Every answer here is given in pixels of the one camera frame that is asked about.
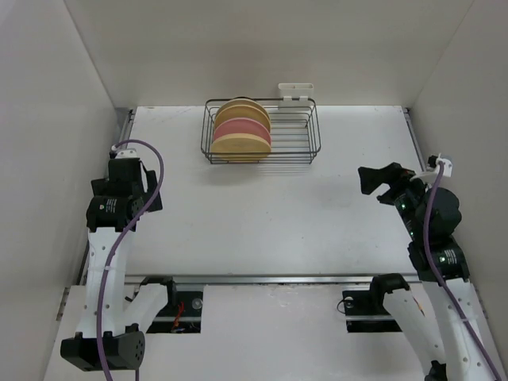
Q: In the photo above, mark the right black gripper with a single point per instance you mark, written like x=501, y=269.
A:
x=394, y=174

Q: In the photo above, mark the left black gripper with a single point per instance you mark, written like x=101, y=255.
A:
x=149, y=186

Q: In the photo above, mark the black wire dish rack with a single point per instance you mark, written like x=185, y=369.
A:
x=295, y=132

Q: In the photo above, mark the yellow plastic plate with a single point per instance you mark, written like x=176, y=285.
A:
x=244, y=111
x=240, y=147

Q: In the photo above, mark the pink plastic plate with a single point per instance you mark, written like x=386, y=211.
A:
x=242, y=125

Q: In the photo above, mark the cream white plastic plate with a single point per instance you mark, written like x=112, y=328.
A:
x=242, y=102

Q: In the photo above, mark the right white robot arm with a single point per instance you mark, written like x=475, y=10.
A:
x=449, y=347

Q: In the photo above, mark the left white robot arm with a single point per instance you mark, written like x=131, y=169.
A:
x=111, y=330

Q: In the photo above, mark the white plastic cutlery holder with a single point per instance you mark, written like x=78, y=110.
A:
x=295, y=94

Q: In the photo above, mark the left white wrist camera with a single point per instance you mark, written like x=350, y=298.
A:
x=118, y=153

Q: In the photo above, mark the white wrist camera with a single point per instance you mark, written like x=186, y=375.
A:
x=439, y=164
x=118, y=153

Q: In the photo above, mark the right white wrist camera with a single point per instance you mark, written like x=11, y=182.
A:
x=439, y=164

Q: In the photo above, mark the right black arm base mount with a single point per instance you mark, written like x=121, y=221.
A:
x=364, y=316

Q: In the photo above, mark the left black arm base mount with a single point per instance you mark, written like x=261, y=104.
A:
x=182, y=314

